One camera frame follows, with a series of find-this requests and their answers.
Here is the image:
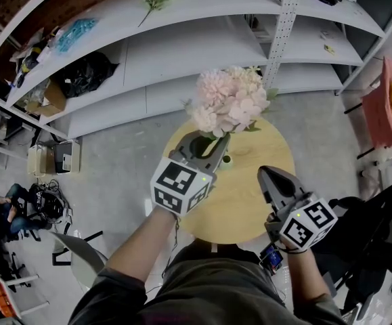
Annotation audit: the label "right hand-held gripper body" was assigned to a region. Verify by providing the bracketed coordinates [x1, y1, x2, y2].
[264, 190, 339, 253]

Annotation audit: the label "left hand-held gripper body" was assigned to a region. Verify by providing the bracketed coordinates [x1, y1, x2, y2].
[150, 146, 218, 217]

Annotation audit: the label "pale green vase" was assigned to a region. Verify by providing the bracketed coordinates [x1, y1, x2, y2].
[216, 153, 234, 171]

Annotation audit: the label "pink artificial flowers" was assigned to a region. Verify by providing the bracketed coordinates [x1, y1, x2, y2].
[181, 64, 280, 142]

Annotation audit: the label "person's left forearm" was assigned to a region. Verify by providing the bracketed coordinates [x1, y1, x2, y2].
[104, 204, 180, 284]

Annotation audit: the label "person's right forearm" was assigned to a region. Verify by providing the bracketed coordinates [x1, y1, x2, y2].
[284, 246, 332, 305]

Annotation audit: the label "round yellow wooden table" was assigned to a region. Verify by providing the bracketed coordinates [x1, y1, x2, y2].
[162, 114, 297, 245]

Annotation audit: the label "small device with screen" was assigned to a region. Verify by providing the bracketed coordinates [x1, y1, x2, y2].
[259, 243, 285, 277]

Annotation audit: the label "black office chair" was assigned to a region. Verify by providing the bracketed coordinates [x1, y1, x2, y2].
[311, 175, 392, 318]

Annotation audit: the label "white metal shelving rack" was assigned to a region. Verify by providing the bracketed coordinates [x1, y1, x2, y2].
[0, 0, 305, 141]
[266, 0, 392, 97]

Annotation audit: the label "person's shirt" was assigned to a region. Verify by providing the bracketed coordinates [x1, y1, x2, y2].
[68, 238, 349, 325]

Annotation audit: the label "white chair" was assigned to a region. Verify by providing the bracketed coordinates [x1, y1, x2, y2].
[51, 230, 109, 290]

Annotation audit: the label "large black plastic bag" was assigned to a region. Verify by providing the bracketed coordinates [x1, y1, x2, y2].
[54, 50, 119, 98]

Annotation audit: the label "pink chair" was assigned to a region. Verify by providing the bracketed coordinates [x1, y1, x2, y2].
[360, 56, 392, 151]

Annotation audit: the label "cardboard box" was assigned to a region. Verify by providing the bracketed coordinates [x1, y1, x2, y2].
[25, 79, 68, 118]

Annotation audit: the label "white plastic bin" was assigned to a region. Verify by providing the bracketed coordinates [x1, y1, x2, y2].
[27, 139, 82, 176]

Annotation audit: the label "blue plastic bag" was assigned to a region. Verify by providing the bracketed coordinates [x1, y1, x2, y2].
[54, 18, 99, 54]

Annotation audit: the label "thin black cable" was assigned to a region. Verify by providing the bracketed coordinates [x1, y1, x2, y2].
[162, 215, 182, 278]

